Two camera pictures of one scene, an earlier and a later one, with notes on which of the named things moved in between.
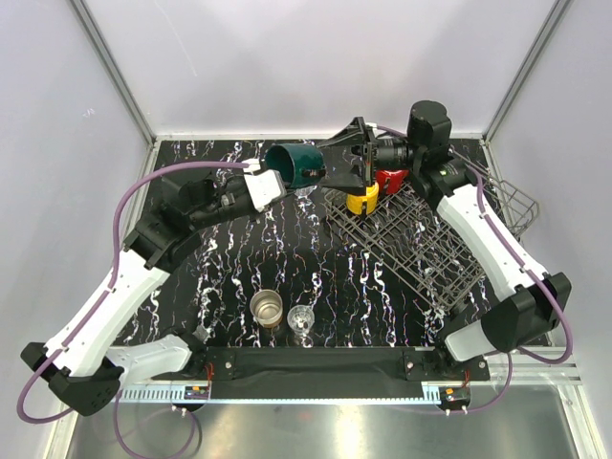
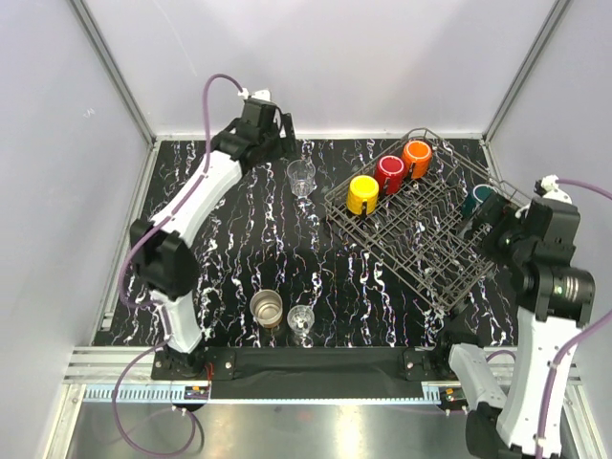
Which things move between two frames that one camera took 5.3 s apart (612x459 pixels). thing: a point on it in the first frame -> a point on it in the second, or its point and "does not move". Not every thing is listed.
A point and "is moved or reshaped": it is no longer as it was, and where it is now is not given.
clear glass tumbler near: [300, 318] does not move
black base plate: [332, 373] does not move
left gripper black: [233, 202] -> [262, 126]
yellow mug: [354, 202] does not move
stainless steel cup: [266, 305] does not move
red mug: [396, 178] does not move
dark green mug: [302, 164] is moved or reshaped
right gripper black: [351, 182] -> [499, 213]
